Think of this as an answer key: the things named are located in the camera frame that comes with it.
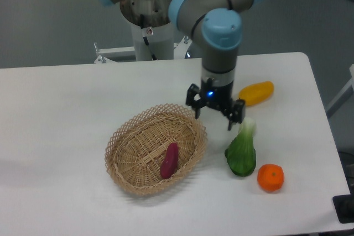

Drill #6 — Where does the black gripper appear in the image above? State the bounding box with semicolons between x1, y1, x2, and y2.
186;81;246;131

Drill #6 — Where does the purple sweet potato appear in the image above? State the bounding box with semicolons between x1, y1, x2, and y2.
160;143;179;179

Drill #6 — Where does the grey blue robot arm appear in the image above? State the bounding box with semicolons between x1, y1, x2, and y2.
99;0;262;125

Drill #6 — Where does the woven wicker basket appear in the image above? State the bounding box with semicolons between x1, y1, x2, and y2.
105;104;207;196

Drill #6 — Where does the yellow mango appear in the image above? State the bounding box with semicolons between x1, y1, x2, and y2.
238;81;274;107

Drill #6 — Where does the green bok choy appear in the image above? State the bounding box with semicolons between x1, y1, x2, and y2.
225;117;256;177

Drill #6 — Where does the orange tangerine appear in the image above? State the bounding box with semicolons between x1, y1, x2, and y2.
257;164;285;192

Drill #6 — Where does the black device at table edge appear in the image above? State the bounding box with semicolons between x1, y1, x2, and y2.
332;195;353;224

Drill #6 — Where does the black cable on pedestal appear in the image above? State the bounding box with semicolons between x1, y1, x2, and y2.
139;14;157;61

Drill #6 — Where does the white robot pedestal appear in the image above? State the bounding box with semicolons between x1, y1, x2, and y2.
119;0;178;61

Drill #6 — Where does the white metal base frame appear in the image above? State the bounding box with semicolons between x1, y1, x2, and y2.
93;36;192;64

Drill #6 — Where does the white frame at right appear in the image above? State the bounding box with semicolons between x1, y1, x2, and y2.
325;65;353;119

